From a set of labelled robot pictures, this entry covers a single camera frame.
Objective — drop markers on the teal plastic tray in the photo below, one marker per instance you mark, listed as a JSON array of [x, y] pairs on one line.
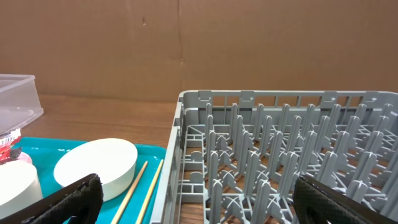
[[46, 152]]

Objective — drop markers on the white paper cup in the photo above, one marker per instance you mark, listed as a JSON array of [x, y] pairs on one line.
[[20, 187]]

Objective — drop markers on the red snack wrapper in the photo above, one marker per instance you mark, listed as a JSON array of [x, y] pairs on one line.
[[8, 140]]

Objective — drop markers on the wooden chopstick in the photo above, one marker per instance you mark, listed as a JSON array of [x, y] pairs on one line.
[[128, 196], [149, 194]]

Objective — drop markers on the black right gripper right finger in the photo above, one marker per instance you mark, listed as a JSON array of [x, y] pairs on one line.
[[315, 202]]

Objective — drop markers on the white shallow bowl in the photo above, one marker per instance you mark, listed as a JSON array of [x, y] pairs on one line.
[[112, 159]]

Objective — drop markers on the pink plate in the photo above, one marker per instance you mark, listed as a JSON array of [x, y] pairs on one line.
[[24, 158]]

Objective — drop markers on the clear plastic waste bin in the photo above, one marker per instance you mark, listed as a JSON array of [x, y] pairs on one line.
[[20, 104]]

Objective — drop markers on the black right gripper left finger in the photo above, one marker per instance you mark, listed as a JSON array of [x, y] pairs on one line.
[[79, 202]]

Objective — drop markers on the grey dishwasher rack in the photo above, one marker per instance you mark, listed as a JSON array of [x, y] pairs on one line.
[[238, 153]]

